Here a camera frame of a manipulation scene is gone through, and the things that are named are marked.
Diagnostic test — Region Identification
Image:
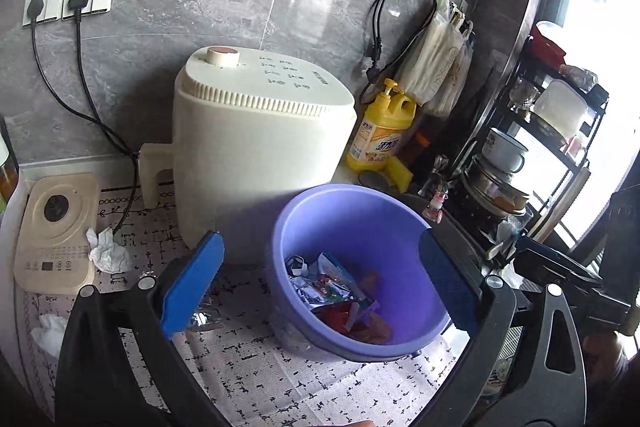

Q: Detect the black hanging cable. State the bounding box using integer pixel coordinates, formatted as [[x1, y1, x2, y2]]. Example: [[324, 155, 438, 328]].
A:
[[364, 0, 437, 86]]

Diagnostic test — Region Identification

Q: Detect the small pink glass bottle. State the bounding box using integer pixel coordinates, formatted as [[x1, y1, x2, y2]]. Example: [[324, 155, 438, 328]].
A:
[[419, 154, 452, 224]]

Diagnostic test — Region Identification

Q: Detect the red lidded box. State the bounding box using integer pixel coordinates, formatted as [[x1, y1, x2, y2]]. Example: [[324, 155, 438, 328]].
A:
[[529, 22, 569, 61]]

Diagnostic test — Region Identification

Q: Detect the cream air fryer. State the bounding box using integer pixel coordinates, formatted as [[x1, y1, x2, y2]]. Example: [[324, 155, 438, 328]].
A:
[[139, 45, 359, 266]]

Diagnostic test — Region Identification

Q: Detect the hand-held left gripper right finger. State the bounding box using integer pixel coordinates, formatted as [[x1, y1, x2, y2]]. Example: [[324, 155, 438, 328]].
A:
[[410, 229, 588, 427]]

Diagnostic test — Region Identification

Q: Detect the crumpled white paper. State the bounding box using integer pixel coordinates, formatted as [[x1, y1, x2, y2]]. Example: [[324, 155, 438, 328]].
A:
[[30, 313, 69, 357], [86, 227, 134, 274]]

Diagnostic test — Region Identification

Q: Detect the white food container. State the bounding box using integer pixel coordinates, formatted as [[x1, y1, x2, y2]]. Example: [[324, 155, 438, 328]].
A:
[[531, 79, 592, 141]]

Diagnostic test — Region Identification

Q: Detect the purple plastic bucket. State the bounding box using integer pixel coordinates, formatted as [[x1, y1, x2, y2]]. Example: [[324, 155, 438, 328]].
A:
[[271, 184, 457, 363]]

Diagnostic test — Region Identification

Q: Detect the white-capped oil dispenser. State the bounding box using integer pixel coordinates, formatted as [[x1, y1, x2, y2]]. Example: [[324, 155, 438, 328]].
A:
[[0, 117, 21, 208]]

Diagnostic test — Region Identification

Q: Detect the black metal shelf rack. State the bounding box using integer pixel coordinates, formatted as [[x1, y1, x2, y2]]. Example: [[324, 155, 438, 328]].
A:
[[459, 21, 612, 259]]

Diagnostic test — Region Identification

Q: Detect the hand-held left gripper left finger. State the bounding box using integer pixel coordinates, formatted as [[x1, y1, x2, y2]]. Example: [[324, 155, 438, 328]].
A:
[[55, 231, 226, 427]]

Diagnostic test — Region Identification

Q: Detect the black round sink plug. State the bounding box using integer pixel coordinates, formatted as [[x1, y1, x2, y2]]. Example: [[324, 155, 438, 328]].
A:
[[357, 170, 397, 191]]

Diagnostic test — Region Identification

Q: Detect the stainless steel pot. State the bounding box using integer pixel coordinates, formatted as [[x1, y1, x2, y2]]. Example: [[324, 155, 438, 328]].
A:
[[459, 156, 532, 219]]

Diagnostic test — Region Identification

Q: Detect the silver foil wrapper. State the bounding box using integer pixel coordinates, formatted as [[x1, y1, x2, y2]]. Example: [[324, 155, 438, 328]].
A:
[[284, 257, 323, 305], [189, 306, 224, 334]]

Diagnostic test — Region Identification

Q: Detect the red wrapper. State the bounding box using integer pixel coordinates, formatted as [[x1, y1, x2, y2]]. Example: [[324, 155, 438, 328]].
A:
[[317, 302, 372, 335]]

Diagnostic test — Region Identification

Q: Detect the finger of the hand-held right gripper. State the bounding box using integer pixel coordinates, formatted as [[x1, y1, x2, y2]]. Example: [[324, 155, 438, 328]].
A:
[[514, 236, 603, 286]]

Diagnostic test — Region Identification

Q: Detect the person's right hand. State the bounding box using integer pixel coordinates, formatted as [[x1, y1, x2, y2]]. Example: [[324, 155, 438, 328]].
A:
[[581, 331, 627, 378]]

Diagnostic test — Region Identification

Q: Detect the bunch of white plastic bags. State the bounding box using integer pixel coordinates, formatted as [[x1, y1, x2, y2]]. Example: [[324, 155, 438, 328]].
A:
[[400, 0, 474, 118]]

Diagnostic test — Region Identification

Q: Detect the black-patterned white table mat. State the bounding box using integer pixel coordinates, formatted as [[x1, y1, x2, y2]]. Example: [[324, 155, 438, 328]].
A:
[[15, 187, 473, 427]]

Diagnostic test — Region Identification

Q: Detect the pale blue packet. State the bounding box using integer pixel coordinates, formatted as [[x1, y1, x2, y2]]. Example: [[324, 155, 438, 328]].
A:
[[315, 252, 382, 309]]

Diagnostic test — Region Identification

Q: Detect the yellow dish soap bottle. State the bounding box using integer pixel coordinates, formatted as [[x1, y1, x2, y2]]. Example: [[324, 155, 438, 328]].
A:
[[346, 79, 419, 174]]

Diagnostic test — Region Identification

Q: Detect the clear drinking glass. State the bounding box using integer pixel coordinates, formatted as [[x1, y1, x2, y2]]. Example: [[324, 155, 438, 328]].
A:
[[509, 76, 539, 114]]

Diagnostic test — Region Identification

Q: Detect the white enamel mug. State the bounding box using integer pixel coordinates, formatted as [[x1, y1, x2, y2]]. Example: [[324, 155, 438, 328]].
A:
[[481, 128, 529, 174]]

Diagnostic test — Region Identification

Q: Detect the yellow sponge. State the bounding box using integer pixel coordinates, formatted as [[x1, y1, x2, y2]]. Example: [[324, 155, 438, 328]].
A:
[[384, 156, 416, 194]]

